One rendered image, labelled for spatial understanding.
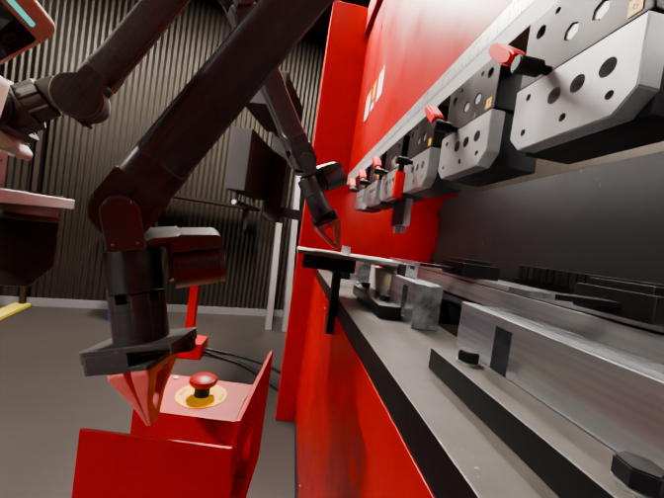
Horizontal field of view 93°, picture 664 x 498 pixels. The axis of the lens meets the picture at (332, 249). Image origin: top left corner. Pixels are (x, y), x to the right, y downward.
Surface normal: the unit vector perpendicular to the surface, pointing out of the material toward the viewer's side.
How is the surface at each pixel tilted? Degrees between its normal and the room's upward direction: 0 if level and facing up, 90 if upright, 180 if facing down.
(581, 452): 0
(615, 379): 90
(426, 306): 90
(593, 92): 90
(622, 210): 90
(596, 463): 0
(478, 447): 0
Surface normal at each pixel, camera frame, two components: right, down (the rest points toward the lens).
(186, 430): 0.02, 0.04
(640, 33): -0.98, -0.14
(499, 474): 0.14, -0.99
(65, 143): 0.36, 0.08
